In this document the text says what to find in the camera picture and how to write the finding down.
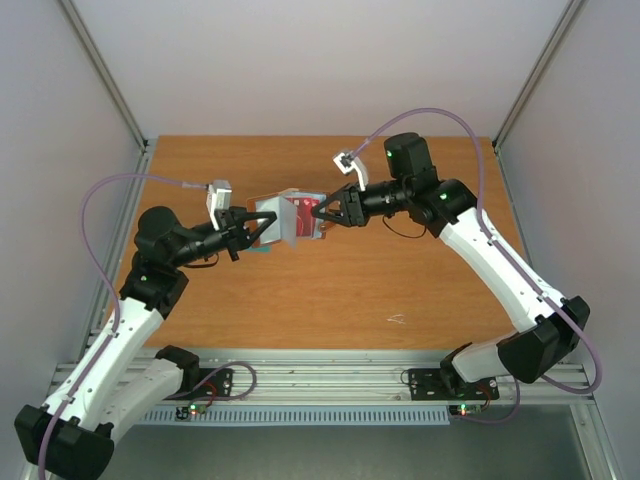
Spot right controller board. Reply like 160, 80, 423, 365
449, 403, 488, 417

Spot controller board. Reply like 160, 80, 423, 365
449, 403, 488, 417
174, 403, 208, 422

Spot aluminium frame post right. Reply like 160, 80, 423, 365
492, 0, 587, 152

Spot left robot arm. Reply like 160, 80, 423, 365
14, 206, 277, 479

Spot black mounting plate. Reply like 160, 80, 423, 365
400, 368, 500, 401
168, 367, 234, 401

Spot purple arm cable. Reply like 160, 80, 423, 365
37, 173, 211, 480
352, 107, 605, 425

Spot aluminium frame post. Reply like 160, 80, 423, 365
492, 0, 587, 152
56, 0, 148, 151

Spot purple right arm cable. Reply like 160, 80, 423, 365
352, 107, 605, 425

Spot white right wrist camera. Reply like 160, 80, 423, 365
332, 151, 369, 191

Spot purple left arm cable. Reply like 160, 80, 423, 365
37, 173, 211, 480

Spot red credit card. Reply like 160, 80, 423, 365
291, 197, 320, 238

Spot grey slotted cable duct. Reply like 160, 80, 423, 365
139, 405, 450, 427

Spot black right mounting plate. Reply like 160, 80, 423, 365
400, 368, 500, 401

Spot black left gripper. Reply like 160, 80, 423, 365
171, 206, 278, 268

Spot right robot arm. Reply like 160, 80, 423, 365
312, 133, 590, 397

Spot aluminium frame post left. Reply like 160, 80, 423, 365
56, 0, 148, 151

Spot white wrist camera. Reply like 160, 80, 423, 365
332, 151, 369, 191
206, 180, 232, 231

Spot left controller board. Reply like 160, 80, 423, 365
174, 403, 208, 422

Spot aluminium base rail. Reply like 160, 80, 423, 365
47, 349, 596, 406

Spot teal credit card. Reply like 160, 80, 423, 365
247, 245, 272, 253

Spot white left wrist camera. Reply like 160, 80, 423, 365
206, 180, 232, 231

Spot brown leather card holder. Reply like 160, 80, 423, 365
247, 188, 333, 248

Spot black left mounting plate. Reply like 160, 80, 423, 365
168, 367, 234, 401

